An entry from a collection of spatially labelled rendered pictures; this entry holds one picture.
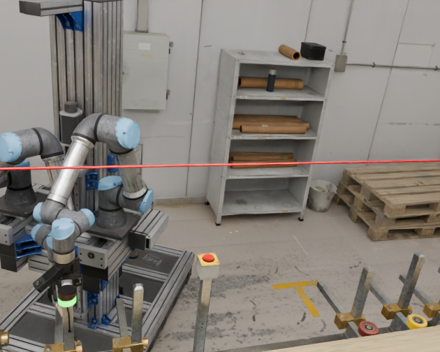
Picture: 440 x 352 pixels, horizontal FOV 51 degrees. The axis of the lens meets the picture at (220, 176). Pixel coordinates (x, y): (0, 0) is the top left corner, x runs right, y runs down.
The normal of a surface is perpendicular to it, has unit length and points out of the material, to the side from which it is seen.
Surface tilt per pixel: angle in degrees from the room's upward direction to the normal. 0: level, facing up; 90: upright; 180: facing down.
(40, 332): 0
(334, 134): 90
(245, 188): 90
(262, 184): 90
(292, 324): 0
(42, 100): 90
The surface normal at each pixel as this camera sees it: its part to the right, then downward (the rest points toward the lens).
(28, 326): 0.11, -0.91
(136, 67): 0.27, 0.43
